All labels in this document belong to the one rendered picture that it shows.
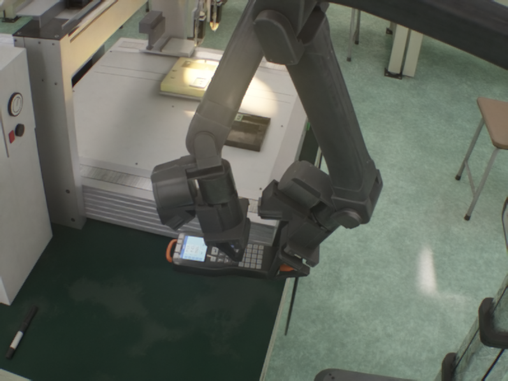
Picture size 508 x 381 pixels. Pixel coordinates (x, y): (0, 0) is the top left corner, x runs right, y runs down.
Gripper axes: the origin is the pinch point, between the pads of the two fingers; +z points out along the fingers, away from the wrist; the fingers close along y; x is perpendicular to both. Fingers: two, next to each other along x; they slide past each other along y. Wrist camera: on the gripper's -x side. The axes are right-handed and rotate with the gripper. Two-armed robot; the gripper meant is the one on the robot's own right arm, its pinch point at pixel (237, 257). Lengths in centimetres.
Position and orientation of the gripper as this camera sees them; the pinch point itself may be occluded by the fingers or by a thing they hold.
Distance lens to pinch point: 106.7
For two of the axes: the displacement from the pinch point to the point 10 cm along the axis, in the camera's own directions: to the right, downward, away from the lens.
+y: -1.1, 6.4, -7.6
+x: 9.8, -0.7, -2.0
